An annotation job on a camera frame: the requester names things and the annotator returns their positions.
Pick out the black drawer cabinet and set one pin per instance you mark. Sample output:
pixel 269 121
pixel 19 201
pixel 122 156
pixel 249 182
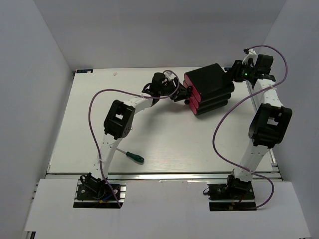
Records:
pixel 214 91

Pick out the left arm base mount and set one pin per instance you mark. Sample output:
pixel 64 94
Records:
pixel 85 198

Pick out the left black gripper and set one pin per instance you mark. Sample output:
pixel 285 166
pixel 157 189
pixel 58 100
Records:
pixel 179 95

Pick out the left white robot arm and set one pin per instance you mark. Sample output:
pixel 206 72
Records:
pixel 119 120

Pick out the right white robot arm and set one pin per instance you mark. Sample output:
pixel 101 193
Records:
pixel 269 125

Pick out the large green-handled screwdriver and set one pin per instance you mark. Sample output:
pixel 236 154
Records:
pixel 136 158

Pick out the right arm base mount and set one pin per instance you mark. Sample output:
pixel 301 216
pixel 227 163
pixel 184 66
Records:
pixel 224 199

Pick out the blue corner label left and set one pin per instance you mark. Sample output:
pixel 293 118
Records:
pixel 84 71

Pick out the pink top drawer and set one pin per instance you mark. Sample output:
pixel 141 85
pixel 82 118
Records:
pixel 188 83

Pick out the pink drawer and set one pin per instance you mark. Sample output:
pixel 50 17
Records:
pixel 192 98
pixel 188 83

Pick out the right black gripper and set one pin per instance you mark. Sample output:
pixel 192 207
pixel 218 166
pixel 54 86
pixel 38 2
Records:
pixel 237 65

